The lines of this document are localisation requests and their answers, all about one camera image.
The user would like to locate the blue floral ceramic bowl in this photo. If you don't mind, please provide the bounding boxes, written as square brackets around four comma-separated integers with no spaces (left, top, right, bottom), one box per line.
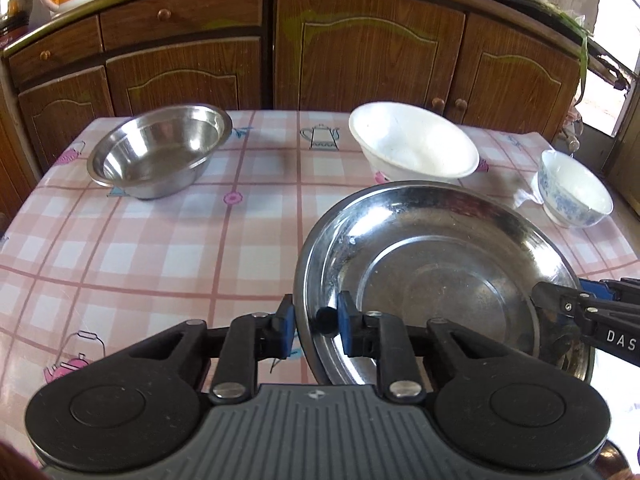
[537,149,614,229]

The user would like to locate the steel bowl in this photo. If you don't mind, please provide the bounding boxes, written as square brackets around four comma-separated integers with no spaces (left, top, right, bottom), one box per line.
[86,104,233,200]

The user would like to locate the pink plaid tablecloth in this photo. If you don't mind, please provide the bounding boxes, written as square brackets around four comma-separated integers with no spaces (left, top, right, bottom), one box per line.
[0,109,640,461]

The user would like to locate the white ceramic bowl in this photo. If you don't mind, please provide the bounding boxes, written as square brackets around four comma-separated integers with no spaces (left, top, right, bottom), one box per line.
[348,102,481,184]

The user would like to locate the brown two-door cabinet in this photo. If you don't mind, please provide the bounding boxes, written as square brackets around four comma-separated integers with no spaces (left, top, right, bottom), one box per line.
[272,0,601,142]

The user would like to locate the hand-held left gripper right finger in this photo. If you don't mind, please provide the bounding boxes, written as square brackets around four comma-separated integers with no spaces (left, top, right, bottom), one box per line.
[337,291,501,405]

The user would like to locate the window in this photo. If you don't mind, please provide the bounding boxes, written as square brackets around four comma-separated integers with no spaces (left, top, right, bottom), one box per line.
[582,0,640,137]

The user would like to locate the steel pot with lid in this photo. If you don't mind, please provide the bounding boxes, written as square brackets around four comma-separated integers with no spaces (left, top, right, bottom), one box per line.
[0,0,37,27]

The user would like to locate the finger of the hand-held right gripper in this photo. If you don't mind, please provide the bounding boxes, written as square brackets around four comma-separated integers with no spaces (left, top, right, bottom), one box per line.
[580,277,640,306]
[532,282,595,320]

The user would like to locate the large steel plate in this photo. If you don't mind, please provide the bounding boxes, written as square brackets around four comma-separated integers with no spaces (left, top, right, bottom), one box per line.
[293,180,596,386]

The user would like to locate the green leaf stalk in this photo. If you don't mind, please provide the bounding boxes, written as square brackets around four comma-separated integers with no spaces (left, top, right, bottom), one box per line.
[574,15,592,107]

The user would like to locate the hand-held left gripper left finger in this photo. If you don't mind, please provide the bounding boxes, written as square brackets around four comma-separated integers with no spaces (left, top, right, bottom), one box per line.
[127,294,297,406]

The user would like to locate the brown wooden cabinet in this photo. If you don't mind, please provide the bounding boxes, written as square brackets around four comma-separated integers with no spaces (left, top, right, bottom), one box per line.
[0,80,41,233]

